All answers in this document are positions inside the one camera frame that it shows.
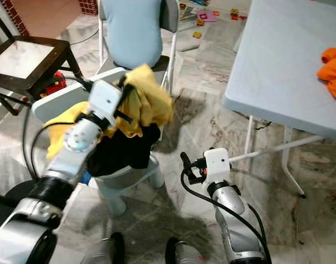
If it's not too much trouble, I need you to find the black standing fan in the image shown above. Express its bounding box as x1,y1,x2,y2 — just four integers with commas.
0,179,42,229

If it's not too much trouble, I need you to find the pink square toy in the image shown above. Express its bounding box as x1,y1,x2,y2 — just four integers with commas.
196,10,218,23

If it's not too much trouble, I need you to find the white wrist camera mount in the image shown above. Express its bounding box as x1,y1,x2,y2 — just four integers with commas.
88,79,124,130
203,147,232,185

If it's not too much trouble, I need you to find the grey white folding chair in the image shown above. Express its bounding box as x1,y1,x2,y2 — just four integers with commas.
96,0,179,94

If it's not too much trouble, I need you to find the light blue folding table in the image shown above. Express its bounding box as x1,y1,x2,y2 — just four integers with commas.
223,0,336,199

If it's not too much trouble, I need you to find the red toy car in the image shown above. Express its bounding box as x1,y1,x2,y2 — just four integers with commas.
47,70,67,97

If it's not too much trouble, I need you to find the yellow garment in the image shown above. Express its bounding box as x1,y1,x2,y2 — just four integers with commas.
44,63,174,160

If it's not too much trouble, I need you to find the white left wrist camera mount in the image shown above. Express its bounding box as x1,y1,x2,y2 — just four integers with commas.
88,79,124,130

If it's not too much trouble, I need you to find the blue garment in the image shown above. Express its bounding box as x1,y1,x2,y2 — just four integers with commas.
80,172,94,185

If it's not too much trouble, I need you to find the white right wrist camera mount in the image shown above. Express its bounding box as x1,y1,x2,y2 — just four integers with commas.
203,147,232,185

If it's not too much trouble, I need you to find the light blue cushion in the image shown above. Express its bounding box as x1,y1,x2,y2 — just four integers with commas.
102,0,163,69

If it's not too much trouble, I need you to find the dark wooden chair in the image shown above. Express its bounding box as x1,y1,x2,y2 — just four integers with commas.
0,11,83,116

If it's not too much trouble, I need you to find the grey robot left leg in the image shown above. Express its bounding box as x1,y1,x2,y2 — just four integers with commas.
80,232,125,264

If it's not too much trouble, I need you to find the grey robot leg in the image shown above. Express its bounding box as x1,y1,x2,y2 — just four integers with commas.
80,232,125,264
165,236,210,264

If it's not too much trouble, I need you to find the grey robot right leg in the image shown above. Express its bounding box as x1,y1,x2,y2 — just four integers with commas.
165,236,210,264

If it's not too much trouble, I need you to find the light blue kids chair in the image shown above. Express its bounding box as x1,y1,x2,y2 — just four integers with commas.
31,67,166,216

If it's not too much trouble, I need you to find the black garment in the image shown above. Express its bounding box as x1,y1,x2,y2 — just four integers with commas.
88,124,160,178

